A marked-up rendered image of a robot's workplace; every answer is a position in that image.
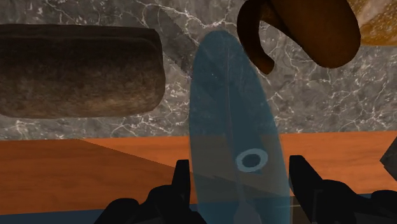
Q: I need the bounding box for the orange speckled round object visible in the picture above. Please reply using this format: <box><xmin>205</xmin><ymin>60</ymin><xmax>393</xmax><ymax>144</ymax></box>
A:
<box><xmin>346</xmin><ymin>0</ymin><xmax>397</xmax><ymax>47</ymax></box>

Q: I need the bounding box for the dark grey angular object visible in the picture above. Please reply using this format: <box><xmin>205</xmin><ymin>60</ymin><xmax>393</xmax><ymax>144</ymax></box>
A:
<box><xmin>379</xmin><ymin>144</ymin><xmax>397</xmax><ymax>181</ymax></box>

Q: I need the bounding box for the dark brown bread loaf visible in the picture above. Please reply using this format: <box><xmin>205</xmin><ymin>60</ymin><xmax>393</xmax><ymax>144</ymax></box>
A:
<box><xmin>0</xmin><ymin>24</ymin><xmax>167</xmax><ymax>119</ymax></box>

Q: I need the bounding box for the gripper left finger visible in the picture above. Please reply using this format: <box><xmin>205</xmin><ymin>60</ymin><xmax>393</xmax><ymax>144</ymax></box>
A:
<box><xmin>94</xmin><ymin>159</ymin><xmax>208</xmax><ymax>224</ymax></box>

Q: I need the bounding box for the blue translucent bottle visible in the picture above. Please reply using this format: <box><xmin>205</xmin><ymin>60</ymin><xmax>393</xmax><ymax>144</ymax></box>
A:
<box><xmin>188</xmin><ymin>29</ymin><xmax>291</xmax><ymax>224</ymax></box>

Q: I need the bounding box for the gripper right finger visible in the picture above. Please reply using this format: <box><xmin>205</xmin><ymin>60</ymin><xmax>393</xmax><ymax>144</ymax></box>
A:
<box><xmin>288</xmin><ymin>155</ymin><xmax>397</xmax><ymax>224</ymax></box>

